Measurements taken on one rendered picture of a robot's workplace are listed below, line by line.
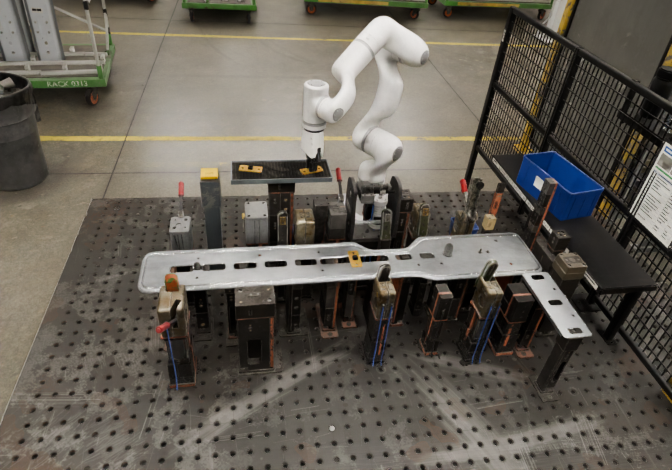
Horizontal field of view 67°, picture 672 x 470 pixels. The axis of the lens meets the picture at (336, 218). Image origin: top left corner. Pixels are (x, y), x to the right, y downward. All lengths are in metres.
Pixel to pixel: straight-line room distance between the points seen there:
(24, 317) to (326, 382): 1.91
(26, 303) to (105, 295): 1.18
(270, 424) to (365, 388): 0.33
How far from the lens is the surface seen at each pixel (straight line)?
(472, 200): 1.95
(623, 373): 2.17
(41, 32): 5.57
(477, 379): 1.91
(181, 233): 1.80
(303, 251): 1.78
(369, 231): 1.95
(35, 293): 3.33
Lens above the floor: 2.16
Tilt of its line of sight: 36 degrees down
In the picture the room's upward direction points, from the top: 5 degrees clockwise
